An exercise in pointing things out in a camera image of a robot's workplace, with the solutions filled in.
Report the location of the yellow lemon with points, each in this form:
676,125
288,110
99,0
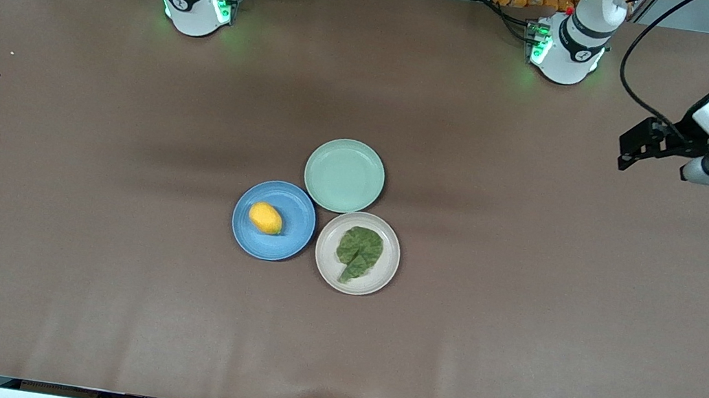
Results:
266,218

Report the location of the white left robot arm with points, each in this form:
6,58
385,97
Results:
574,46

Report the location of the blue plate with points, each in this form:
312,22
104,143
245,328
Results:
279,244

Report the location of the beige plate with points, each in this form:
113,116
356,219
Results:
325,257

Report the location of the green plate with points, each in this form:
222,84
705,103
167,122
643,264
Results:
344,175

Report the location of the green lettuce leaf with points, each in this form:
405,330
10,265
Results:
359,252

